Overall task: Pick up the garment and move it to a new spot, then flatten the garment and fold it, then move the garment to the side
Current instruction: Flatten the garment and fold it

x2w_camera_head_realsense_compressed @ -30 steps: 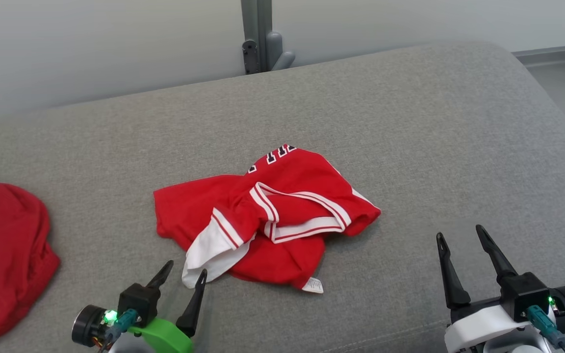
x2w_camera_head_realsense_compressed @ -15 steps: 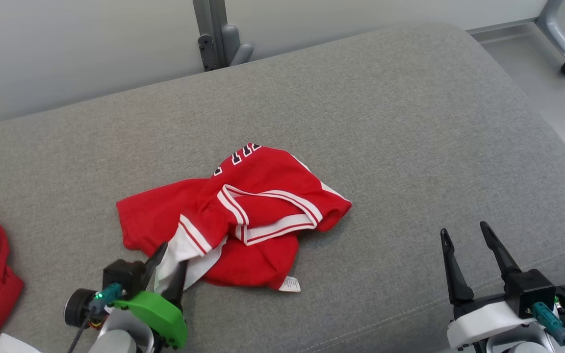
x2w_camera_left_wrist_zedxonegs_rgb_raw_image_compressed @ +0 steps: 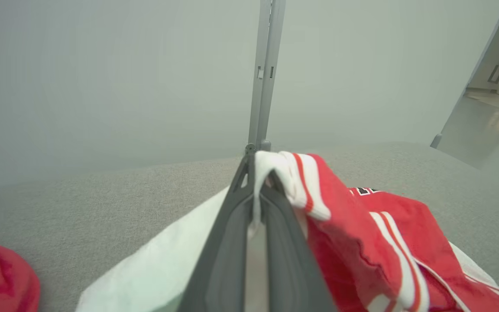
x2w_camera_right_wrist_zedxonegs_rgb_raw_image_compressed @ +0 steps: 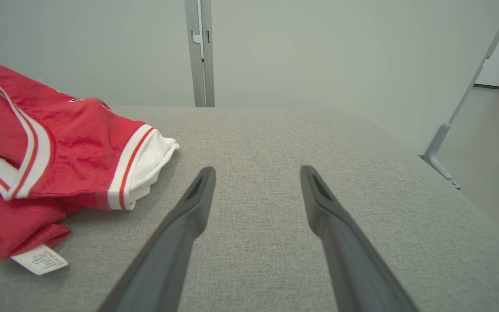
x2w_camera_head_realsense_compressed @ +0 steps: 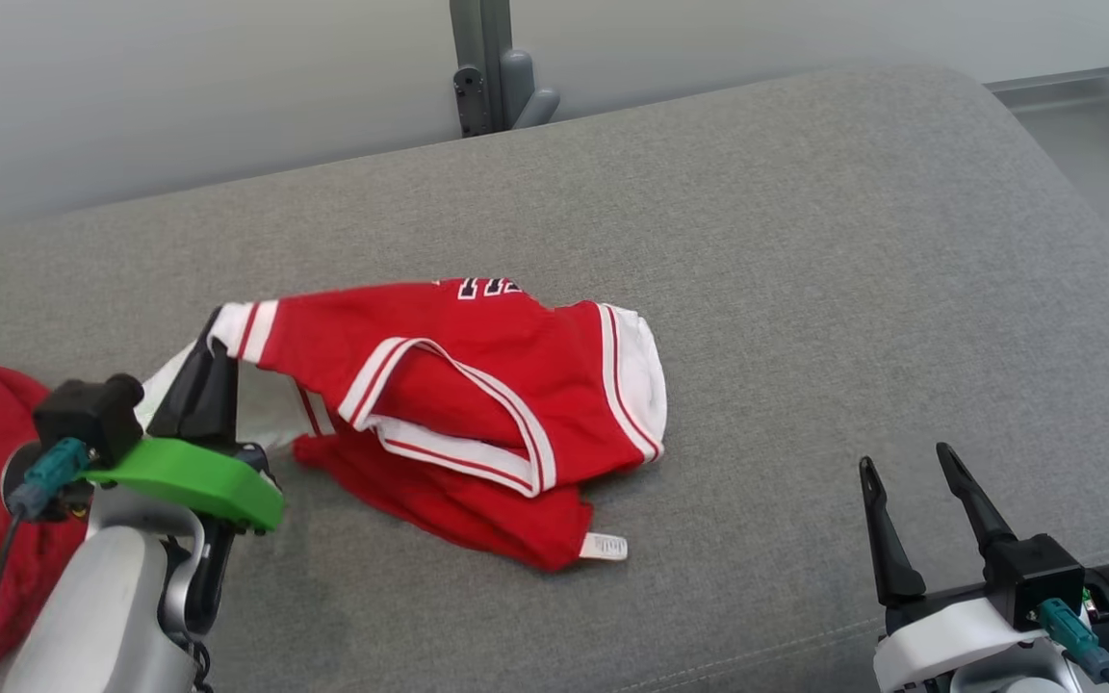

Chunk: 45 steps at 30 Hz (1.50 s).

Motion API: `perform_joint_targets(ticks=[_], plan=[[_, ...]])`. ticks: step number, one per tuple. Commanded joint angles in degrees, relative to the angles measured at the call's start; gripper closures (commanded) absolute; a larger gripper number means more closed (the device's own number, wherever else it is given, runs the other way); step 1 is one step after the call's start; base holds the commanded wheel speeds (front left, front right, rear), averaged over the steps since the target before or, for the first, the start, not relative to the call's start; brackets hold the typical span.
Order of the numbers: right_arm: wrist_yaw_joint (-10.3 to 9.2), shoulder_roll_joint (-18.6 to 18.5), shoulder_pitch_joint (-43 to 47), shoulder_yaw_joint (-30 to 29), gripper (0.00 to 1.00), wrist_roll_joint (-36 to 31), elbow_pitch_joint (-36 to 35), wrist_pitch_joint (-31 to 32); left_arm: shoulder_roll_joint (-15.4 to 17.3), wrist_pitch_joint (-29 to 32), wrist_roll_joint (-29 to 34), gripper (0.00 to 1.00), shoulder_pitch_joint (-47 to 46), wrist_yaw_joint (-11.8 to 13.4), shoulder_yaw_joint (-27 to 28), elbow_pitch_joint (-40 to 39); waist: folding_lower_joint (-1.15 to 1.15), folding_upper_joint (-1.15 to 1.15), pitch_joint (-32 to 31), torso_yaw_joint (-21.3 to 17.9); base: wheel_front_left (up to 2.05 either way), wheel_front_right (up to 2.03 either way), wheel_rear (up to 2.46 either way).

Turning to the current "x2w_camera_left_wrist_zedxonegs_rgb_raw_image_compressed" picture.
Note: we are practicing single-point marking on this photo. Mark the grey cylindrical post foot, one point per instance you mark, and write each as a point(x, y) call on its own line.
point(266, 145)

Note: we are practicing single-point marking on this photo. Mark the red jersey with white trim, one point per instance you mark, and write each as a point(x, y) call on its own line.
point(353, 242)

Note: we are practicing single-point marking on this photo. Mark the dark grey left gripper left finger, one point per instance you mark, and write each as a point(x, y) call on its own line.
point(225, 260)

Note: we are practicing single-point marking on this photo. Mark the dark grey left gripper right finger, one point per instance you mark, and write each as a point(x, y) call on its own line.
point(293, 268)

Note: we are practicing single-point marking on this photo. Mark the grey fabric sofa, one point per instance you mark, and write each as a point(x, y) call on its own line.
point(102, 208)

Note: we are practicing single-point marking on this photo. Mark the grey metal frame post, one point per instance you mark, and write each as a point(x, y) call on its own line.
point(263, 108)

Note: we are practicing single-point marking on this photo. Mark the grey glass door frame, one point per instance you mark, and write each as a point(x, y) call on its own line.
point(436, 141)

